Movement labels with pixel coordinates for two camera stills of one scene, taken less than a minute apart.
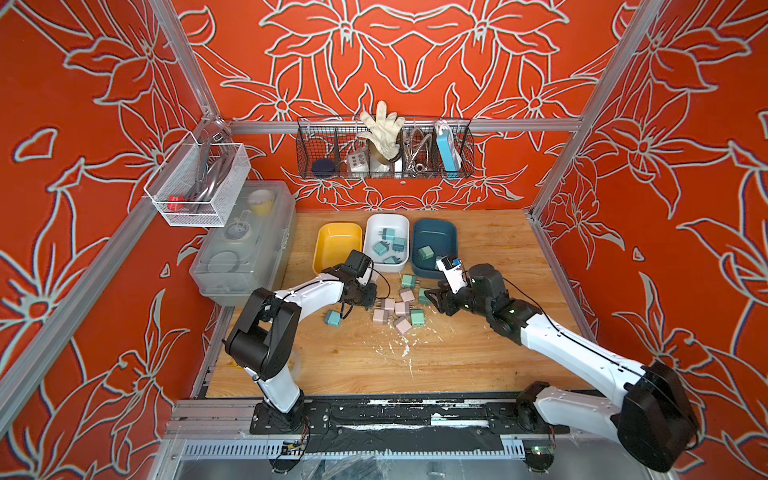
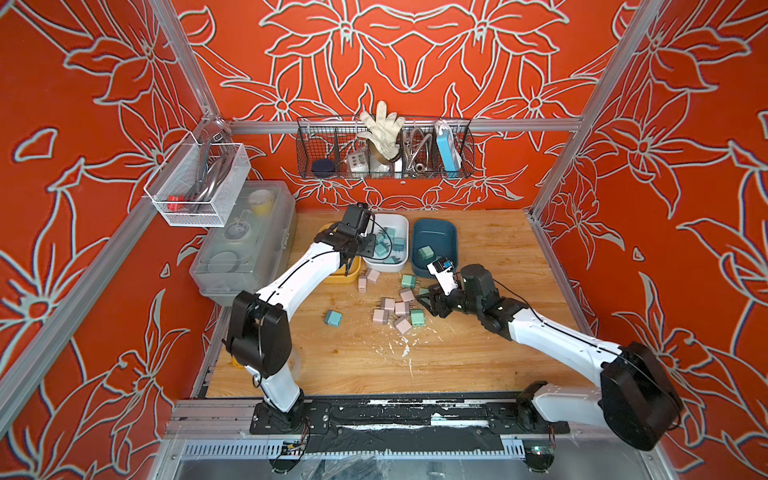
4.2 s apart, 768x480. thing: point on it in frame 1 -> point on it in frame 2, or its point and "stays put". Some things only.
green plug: x=417 y=318 stays put
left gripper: x=371 y=296 -> x=369 y=250
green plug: x=426 y=252 stays put
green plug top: x=409 y=281 stays put
